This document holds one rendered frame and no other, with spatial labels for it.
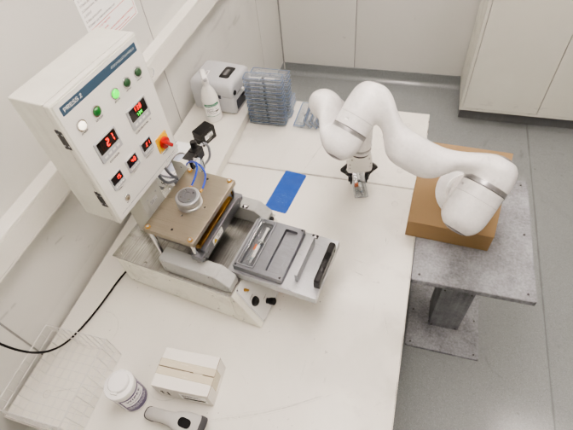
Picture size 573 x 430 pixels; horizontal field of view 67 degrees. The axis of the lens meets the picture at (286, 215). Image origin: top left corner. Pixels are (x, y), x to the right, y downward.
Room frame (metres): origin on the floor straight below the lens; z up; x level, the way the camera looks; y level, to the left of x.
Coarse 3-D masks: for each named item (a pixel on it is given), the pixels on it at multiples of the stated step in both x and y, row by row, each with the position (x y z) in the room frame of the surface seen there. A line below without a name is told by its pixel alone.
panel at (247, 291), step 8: (240, 280) 0.72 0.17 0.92; (240, 288) 0.70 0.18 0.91; (248, 288) 0.71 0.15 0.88; (256, 288) 0.73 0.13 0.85; (264, 288) 0.74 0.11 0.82; (240, 296) 0.68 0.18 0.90; (248, 296) 0.69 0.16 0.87; (256, 296) 0.70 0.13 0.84; (264, 296) 0.72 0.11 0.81; (272, 296) 0.73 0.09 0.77; (248, 304) 0.67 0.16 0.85; (264, 304) 0.70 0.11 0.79; (256, 312) 0.66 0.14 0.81; (264, 312) 0.68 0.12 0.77; (264, 320) 0.66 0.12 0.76
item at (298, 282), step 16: (304, 240) 0.81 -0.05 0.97; (320, 240) 0.81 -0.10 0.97; (304, 256) 0.73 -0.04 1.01; (320, 256) 0.74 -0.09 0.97; (240, 272) 0.72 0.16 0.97; (288, 272) 0.70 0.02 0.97; (304, 272) 0.69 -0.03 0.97; (272, 288) 0.67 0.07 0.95; (288, 288) 0.64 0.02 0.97; (304, 288) 0.64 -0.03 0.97; (320, 288) 0.63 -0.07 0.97
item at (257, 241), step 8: (264, 224) 0.87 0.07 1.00; (272, 224) 0.87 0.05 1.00; (256, 232) 0.85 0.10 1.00; (264, 232) 0.84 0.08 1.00; (256, 240) 0.81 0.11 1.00; (264, 240) 0.81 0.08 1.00; (248, 248) 0.79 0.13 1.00; (256, 248) 0.78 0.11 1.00; (240, 256) 0.76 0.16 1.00; (248, 256) 0.76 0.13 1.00; (256, 256) 0.75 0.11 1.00; (248, 264) 0.73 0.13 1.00
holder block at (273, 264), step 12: (276, 228) 0.86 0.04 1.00; (288, 228) 0.85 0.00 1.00; (276, 240) 0.81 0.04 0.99; (288, 240) 0.82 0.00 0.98; (300, 240) 0.80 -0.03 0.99; (240, 252) 0.78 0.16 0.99; (264, 252) 0.77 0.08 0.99; (276, 252) 0.77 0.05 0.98; (288, 252) 0.76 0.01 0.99; (264, 264) 0.72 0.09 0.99; (276, 264) 0.73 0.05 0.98; (288, 264) 0.71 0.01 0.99; (264, 276) 0.69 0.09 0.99; (276, 276) 0.68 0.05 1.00
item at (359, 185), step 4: (360, 172) 1.27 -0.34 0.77; (352, 176) 1.25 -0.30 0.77; (356, 176) 1.25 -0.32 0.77; (360, 176) 1.25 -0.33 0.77; (352, 180) 1.23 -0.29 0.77; (356, 180) 1.22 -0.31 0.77; (360, 180) 1.22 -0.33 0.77; (364, 180) 1.22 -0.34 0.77; (356, 184) 1.20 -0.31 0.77; (360, 184) 1.20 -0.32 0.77; (364, 184) 1.20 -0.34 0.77; (356, 188) 1.18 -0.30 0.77; (360, 188) 1.18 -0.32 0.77; (364, 188) 1.18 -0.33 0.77; (356, 192) 1.16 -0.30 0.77; (360, 192) 1.16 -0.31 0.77; (364, 192) 1.15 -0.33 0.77; (356, 196) 1.14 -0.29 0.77
